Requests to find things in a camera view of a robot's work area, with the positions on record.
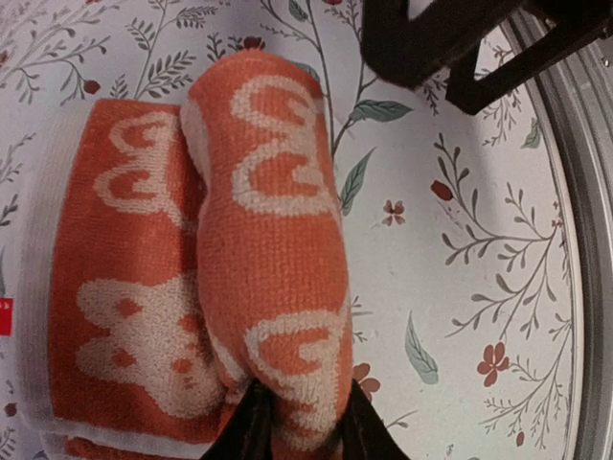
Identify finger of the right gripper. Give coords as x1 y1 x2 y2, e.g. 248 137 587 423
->
445 1 612 115
361 0 508 89

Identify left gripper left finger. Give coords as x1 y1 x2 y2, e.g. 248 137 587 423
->
200 382 272 460

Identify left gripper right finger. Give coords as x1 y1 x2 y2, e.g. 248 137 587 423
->
340 380 407 460

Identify orange rabbit pattern towel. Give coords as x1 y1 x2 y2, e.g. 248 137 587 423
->
0 47 355 460

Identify aluminium front rail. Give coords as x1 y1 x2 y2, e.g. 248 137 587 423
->
526 43 612 459

